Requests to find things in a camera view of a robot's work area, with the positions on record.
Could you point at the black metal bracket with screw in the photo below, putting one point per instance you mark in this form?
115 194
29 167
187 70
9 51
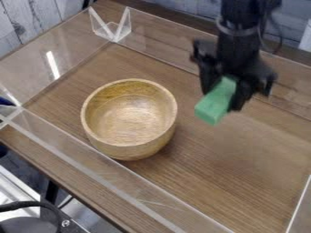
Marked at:
60 220

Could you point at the green rectangular block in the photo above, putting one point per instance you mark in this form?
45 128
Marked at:
212 106

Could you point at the clear acrylic tray walls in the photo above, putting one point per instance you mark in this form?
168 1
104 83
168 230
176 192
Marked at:
231 178

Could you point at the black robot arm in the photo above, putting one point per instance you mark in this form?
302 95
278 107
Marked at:
248 12

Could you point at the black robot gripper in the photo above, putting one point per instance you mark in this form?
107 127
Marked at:
235 58

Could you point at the brown wooden bowl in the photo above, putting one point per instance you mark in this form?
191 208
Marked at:
128 117

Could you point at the black table leg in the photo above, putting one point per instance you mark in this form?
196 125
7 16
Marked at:
52 192

